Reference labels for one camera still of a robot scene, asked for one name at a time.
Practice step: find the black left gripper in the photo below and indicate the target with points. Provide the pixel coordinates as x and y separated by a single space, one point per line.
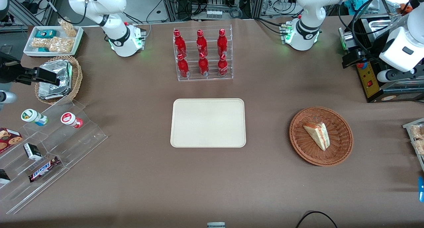
373 51

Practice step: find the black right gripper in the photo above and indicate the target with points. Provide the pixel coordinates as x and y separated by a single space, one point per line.
7 73

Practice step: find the triangular sandwich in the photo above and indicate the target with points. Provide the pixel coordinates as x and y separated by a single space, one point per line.
318 135

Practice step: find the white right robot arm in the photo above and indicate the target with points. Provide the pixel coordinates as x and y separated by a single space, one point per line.
121 39

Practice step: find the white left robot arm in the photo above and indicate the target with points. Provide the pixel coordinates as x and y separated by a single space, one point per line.
303 29

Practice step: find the light tan wicker basket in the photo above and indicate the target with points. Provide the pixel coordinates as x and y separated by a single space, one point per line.
77 79

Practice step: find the white rectangular snack tray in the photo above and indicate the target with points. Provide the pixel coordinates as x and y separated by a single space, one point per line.
79 36

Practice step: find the grey snack tray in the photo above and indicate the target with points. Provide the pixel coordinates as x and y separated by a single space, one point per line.
408 126

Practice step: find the brown round wicker basket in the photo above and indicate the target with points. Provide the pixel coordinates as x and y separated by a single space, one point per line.
339 147

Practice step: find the beige rectangular tray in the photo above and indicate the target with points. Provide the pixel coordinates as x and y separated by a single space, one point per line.
208 122

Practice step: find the silver foil container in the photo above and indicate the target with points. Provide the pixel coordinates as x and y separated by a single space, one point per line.
56 90

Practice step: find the small teal snack pack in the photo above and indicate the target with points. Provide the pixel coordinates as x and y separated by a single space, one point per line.
43 49

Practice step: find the food warmer display case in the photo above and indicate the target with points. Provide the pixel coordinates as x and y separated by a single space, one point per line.
369 85

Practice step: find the clear bag of peanuts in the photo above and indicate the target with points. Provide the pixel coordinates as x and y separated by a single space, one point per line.
40 42
61 45
68 27

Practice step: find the green lid yogurt cup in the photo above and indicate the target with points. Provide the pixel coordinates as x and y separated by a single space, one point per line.
29 116

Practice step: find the teal snack box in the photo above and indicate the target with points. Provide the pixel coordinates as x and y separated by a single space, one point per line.
45 33

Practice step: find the steel warmer pan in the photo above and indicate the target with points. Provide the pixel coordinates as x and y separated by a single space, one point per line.
381 24

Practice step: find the red lid yogurt cup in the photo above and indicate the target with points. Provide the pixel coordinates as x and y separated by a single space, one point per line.
68 118

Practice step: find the teal cloth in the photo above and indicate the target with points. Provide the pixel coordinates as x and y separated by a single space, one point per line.
356 1

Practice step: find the red cookie box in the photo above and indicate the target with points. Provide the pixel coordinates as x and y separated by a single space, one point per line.
8 138

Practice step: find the orange red food piece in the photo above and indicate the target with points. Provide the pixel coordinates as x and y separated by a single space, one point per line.
406 8

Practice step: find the clear acrylic stepped shelf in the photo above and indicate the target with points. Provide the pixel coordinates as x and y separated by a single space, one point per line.
82 135

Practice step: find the small black carton box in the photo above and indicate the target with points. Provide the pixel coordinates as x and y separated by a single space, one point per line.
32 152

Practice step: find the brown snickers bar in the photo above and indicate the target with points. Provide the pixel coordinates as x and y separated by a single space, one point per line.
43 170

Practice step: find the clear bag of crackers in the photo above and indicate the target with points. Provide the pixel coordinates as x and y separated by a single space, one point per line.
419 138

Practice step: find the black white snack pack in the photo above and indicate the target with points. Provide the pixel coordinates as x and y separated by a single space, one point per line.
3 177

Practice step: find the red cola bottle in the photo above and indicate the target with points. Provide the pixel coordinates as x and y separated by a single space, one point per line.
183 67
222 66
179 44
201 44
222 43
203 66

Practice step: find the clear acrylic bottle rack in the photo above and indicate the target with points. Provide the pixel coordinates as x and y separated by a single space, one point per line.
213 78

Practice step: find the white power strip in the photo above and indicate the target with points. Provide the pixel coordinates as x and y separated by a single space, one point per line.
214 14

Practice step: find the blue plastic object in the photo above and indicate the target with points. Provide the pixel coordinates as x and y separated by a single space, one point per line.
421 190

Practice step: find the small grey white device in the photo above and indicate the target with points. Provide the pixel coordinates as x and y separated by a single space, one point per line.
216 225

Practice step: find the silver metal bracket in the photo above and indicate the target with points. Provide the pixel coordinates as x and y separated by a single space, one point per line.
344 39

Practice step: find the aluminium frame rack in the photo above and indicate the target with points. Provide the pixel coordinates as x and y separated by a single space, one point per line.
169 3

